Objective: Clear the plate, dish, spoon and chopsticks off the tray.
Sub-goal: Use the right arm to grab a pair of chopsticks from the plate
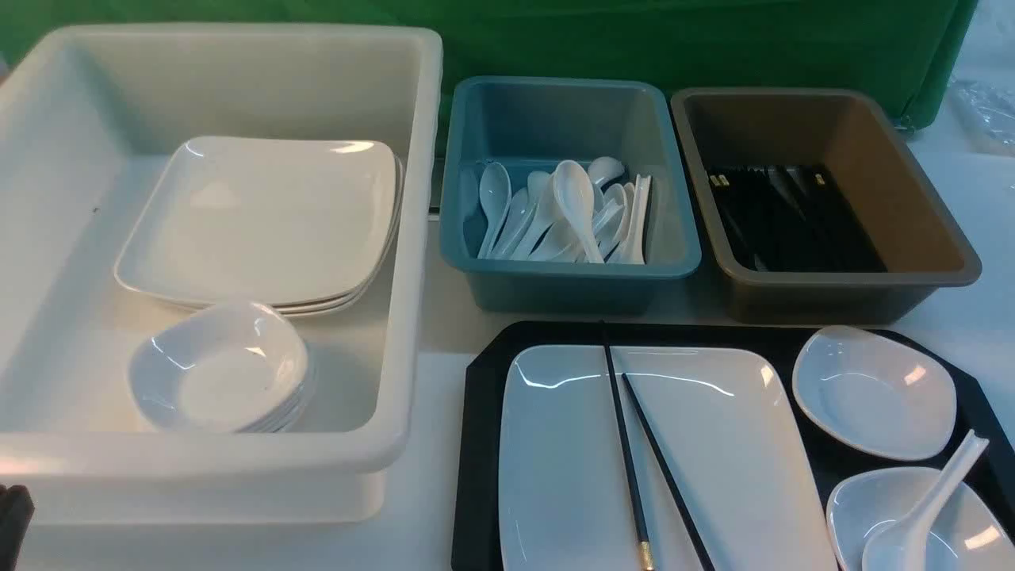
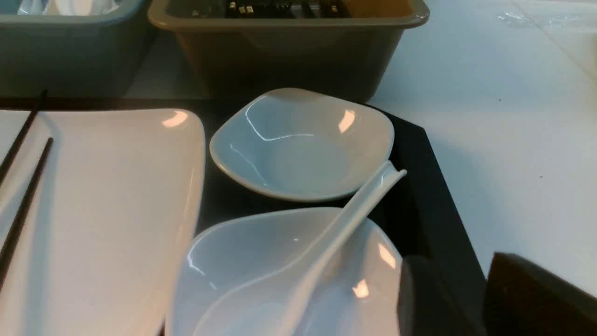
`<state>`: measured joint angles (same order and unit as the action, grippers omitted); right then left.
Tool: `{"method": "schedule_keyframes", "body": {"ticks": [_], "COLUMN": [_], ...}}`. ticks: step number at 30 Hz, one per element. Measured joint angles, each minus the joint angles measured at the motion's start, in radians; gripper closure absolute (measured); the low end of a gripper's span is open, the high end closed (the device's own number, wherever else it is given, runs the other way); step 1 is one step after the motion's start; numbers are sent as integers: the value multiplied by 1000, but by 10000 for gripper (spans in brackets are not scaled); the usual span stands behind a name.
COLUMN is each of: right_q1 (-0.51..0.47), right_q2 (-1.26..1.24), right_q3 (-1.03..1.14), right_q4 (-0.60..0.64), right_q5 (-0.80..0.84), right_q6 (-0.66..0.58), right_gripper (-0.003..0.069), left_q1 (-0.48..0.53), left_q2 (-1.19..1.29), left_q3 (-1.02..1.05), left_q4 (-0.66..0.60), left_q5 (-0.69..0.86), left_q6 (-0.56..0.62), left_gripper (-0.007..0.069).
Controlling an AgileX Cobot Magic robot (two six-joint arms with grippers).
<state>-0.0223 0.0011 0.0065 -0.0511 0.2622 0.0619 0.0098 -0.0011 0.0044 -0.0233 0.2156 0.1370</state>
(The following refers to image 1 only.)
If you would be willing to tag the large white square plate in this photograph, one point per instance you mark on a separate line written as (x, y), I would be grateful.
(724, 423)

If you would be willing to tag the black chopstick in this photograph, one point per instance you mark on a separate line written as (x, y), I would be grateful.
(645, 554)
(695, 538)

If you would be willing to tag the white bowl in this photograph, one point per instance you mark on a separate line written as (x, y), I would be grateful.
(965, 535)
(874, 394)

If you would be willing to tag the white soup spoon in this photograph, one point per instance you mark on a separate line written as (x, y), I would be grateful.
(903, 545)

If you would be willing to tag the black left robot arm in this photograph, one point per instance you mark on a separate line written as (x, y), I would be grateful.
(17, 509)

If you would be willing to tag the pile of white spoons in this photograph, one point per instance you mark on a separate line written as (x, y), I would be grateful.
(574, 214)

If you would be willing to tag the teal plastic bin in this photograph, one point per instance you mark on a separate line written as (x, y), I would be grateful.
(531, 124)

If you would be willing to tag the stack of white plates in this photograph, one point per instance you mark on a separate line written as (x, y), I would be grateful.
(302, 226)

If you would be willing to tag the pile of black chopsticks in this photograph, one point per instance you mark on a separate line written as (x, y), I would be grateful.
(791, 219)

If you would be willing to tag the stack of white bowls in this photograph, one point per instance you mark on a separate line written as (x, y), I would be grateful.
(234, 367)

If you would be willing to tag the brown grey plastic bin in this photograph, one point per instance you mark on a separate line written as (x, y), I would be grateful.
(910, 226)

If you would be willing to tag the large white plastic tub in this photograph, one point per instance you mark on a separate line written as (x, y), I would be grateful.
(70, 432)

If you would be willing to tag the green cloth backdrop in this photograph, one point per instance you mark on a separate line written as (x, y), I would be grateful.
(714, 40)

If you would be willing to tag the black serving tray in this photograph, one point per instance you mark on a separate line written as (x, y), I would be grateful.
(476, 545)

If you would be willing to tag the clear plastic bag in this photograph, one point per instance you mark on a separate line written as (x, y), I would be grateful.
(986, 113)

